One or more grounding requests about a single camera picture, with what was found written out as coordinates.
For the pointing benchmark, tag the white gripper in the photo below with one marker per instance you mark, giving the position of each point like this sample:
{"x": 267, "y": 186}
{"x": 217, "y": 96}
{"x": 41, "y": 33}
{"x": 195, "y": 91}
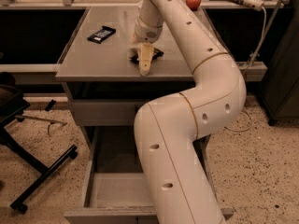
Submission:
{"x": 146, "y": 33}

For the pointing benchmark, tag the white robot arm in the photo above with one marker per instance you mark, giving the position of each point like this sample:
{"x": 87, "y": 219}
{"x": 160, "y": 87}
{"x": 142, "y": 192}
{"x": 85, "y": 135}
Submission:
{"x": 166, "y": 128}

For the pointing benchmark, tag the grey drawer cabinet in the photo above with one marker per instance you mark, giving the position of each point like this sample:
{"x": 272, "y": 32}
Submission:
{"x": 104, "y": 71}

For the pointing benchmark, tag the closed middle grey drawer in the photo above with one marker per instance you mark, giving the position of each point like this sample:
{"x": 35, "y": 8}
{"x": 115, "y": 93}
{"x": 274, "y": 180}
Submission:
{"x": 103, "y": 112}

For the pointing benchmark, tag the blue snack bar wrapper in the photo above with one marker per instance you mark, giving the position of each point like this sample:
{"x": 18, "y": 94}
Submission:
{"x": 101, "y": 35}

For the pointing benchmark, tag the red apple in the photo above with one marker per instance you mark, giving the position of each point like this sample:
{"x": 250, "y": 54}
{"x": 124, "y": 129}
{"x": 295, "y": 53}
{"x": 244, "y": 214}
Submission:
{"x": 193, "y": 4}

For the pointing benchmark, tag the dark cabinet at right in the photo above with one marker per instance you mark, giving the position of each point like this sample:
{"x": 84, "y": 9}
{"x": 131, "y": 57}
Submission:
{"x": 279, "y": 89}

